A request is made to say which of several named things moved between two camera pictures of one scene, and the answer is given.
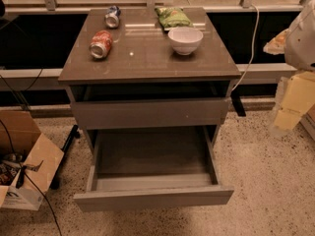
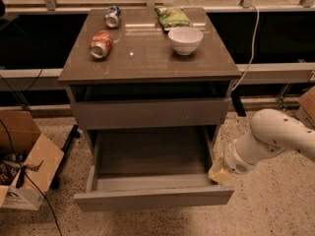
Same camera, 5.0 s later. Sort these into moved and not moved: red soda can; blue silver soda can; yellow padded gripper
Moved: yellow padded gripper
Not moved: red soda can; blue silver soda can
